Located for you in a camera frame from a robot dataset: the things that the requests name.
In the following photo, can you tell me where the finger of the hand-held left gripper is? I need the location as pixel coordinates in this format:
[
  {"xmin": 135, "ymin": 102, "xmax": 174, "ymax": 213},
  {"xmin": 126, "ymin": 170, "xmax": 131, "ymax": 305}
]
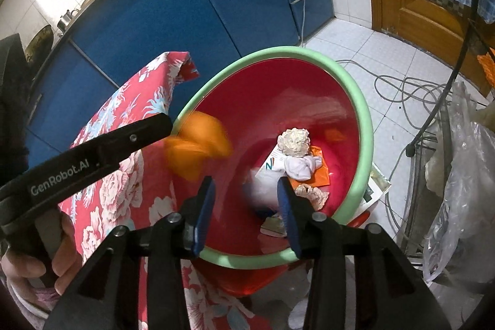
[{"xmin": 70, "ymin": 113, "xmax": 173, "ymax": 176}]

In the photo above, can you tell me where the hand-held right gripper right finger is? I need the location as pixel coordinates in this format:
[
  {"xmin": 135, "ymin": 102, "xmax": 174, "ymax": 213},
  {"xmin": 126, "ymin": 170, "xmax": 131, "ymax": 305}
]
[{"xmin": 276, "ymin": 176, "xmax": 453, "ymax": 330}]

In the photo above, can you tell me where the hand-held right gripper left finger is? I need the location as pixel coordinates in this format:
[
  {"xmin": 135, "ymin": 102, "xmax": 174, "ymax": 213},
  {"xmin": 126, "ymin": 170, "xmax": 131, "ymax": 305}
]
[{"xmin": 42, "ymin": 175, "xmax": 217, "ymax": 330}]

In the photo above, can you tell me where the small white blue packet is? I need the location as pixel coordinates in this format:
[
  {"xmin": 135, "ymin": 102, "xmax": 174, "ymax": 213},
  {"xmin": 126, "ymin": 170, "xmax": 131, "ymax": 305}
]
[{"xmin": 243, "ymin": 168, "xmax": 282, "ymax": 218}]

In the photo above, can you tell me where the white knotted cloth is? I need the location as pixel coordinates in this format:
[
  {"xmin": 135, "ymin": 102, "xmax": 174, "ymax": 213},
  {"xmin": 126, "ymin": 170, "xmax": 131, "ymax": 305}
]
[{"xmin": 284, "ymin": 155, "xmax": 323, "ymax": 182}]

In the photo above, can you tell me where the orange cloth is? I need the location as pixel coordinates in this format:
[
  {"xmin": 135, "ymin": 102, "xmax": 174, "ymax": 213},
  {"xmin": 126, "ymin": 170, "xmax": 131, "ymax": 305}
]
[{"xmin": 164, "ymin": 111, "xmax": 233, "ymax": 182}]

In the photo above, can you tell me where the beige paper ball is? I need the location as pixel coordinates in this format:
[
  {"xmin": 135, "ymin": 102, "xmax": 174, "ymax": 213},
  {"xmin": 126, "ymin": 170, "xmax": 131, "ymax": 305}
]
[{"xmin": 277, "ymin": 128, "xmax": 312, "ymax": 158}]

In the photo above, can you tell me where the red bin with green rim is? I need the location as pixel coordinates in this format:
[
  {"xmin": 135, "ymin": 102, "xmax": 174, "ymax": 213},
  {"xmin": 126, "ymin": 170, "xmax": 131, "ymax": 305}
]
[{"xmin": 170, "ymin": 46, "xmax": 375, "ymax": 298}]

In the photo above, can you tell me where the person's left hand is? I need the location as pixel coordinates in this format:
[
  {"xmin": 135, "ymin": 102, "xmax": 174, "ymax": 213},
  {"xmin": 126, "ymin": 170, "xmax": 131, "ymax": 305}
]
[{"xmin": 0, "ymin": 212, "xmax": 84, "ymax": 311}]

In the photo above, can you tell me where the orange packet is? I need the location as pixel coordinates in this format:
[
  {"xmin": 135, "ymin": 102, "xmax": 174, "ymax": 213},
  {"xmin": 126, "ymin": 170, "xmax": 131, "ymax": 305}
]
[{"xmin": 290, "ymin": 145, "xmax": 330, "ymax": 187}]

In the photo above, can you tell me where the white printed packet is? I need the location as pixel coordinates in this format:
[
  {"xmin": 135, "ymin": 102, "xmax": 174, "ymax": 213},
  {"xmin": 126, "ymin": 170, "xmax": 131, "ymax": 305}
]
[{"xmin": 253, "ymin": 144, "xmax": 289, "ymax": 176}]

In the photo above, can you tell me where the red floral tablecloth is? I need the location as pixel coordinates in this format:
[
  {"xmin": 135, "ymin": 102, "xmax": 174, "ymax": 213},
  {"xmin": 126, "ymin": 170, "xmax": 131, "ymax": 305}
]
[{"xmin": 58, "ymin": 51, "xmax": 271, "ymax": 330}]

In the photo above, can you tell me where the cardboard box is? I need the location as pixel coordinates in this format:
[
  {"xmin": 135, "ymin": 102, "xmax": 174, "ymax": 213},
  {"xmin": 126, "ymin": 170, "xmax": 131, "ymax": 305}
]
[{"xmin": 364, "ymin": 164, "xmax": 391, "ymax": 207}]

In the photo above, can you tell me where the blue kitchen cabinet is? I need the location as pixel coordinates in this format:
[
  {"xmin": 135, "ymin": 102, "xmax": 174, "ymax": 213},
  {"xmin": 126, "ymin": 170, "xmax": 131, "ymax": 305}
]
[{"xmin": 27, "ymin": 0, "xmax": 333, "ymax": 161}]

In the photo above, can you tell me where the dark wok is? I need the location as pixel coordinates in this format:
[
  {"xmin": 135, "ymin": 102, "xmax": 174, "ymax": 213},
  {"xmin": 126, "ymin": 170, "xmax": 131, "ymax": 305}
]
[{"xmin": 25, "ymin": 24, "xmax": 55, "ymax": 62}]

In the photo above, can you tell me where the metal kettle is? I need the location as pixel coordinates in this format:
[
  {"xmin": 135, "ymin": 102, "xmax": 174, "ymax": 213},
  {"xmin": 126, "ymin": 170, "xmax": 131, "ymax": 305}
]
[{"xmin": 57, "ymin": 8, "xmax": 82, "ymax": 33}]

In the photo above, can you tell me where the clear plastic bag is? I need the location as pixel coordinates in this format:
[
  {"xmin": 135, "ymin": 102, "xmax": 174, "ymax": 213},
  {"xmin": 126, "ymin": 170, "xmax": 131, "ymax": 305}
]
[{"xmin": 423, "ymin": 80, "xmax": 495, "ymax": 284}]

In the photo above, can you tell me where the wooden door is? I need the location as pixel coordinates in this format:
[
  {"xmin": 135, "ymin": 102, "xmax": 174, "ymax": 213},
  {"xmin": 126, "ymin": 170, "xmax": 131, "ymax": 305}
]
[{"xmin": 358, "ymin": 0, "xmax": 495, "ymax": 95}]

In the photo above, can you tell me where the grey floor cable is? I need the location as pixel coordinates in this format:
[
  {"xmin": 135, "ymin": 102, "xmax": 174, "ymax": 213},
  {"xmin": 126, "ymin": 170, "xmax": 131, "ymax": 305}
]
[{"xmin": 334, "ymin": 59, "xmax": 453, "ymax": 130}]

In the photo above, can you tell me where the thick black cable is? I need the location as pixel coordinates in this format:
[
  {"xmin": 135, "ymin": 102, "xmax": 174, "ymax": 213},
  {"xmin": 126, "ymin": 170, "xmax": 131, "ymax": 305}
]
[{"xmin": 405, "ymin": 0, "xmax": 488, "ymax": 161}]

